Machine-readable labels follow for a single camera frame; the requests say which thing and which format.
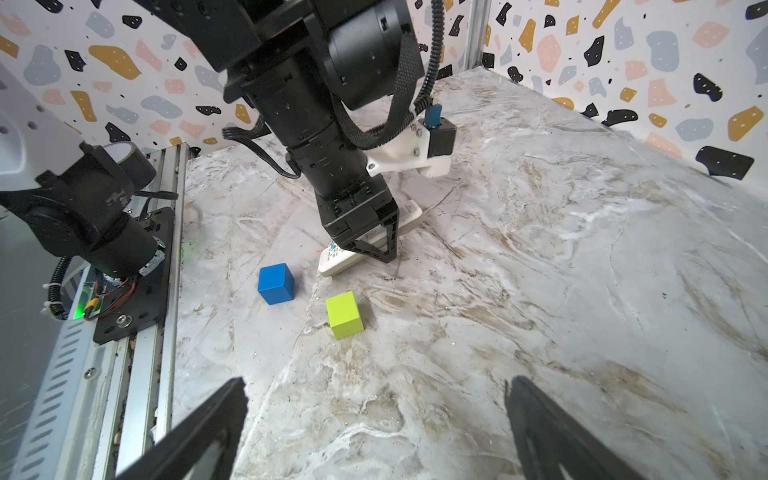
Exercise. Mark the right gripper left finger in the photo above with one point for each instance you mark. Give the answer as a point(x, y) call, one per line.
point(204, 445)

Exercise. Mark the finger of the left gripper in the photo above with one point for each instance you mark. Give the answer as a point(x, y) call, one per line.
point(339, 245)
point(380, 243)

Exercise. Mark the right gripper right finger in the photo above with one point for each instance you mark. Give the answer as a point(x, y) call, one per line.
point(551, 444)

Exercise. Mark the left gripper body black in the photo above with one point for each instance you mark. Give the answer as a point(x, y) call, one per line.
point(354, 212)

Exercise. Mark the white remote control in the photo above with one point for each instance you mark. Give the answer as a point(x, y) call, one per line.
point(334, 260)

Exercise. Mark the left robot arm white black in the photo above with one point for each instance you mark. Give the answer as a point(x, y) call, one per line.
point(78, 101)

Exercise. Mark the green cube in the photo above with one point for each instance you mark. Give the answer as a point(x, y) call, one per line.
point(344, 316)

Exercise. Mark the blue cube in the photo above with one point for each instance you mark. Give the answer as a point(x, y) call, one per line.
point(276, 284)

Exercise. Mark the black tape roll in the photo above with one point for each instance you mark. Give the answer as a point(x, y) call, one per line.
point(127, 157)

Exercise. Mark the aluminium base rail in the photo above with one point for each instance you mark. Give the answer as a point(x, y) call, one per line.
point(87, 397)

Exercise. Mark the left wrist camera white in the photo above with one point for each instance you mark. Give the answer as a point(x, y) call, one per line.
point(421, 148)

